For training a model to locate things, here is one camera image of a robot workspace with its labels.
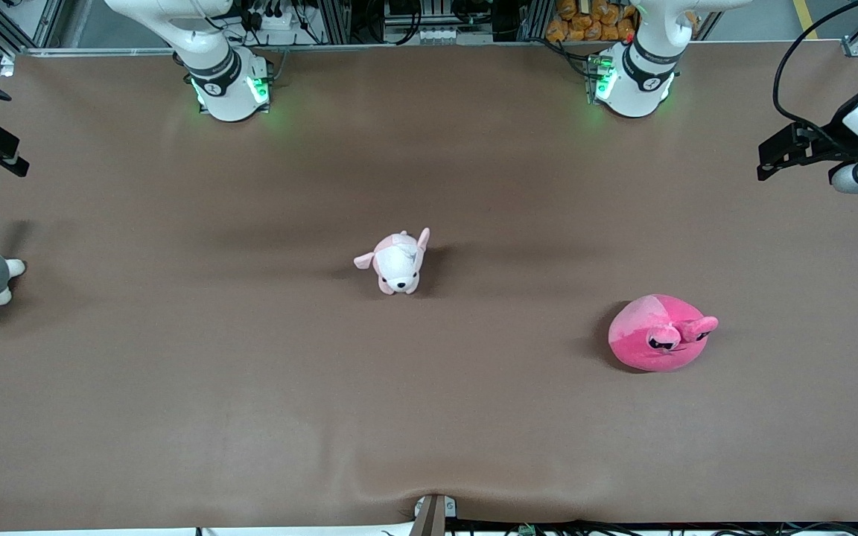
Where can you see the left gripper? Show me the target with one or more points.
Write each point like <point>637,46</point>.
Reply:
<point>840,128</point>

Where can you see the hot pink round plush toy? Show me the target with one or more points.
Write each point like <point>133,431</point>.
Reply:
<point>656,339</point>

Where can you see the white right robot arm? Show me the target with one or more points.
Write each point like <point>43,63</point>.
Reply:
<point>224,97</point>

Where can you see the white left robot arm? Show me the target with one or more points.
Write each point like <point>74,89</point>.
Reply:
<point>634,93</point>

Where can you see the orange packets pile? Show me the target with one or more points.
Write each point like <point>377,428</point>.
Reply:
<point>585,22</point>

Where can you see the white power strip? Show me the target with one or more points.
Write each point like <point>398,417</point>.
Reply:
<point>280,21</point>

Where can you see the white terminal block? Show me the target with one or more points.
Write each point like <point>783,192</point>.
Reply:
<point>436,34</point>

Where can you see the light pink dog plush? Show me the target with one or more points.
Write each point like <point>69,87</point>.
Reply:
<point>398,264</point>

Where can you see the metal table edge bracket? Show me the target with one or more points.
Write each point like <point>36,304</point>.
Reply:
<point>433,517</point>

